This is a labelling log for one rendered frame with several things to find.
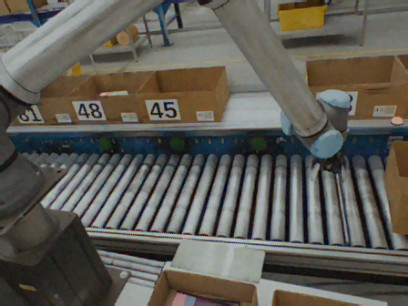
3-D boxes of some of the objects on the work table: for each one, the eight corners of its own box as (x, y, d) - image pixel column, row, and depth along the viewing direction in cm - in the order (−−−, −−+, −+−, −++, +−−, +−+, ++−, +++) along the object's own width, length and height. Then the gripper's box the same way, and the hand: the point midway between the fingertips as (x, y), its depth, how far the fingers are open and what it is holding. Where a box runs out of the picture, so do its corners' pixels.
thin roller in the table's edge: (95, 257, 121) (93, 254, 120) (163, 271, 111) (161, 268, 110) (91, 261, 119) (89, 259, 118) (160, 276, 110) (159, 272, 109)
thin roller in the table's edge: (98, 251, 123) (96, 248, 121) (166, 265, 113) (165, 261, 112) (96, 256, 121) (94, 252, 120) (164, 270, 112) (162, 266, 111)
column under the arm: (87, 353, 91) (35, 285, 72) (17, 331, 100) (-46, 264, 81) (131, 272, 110) (98, 202, 92) (69, 260, 119) (27, 192, 100)
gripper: (306, 147, 111) (304, 192, 123) (360, 147, 106) (353, 194, 118) (306, 133, 118) (304, 177, 129) (356, 133, 113) (350, 178, 125)
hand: (327, 178), depth 126 cm, fingers open, 10 cm apart
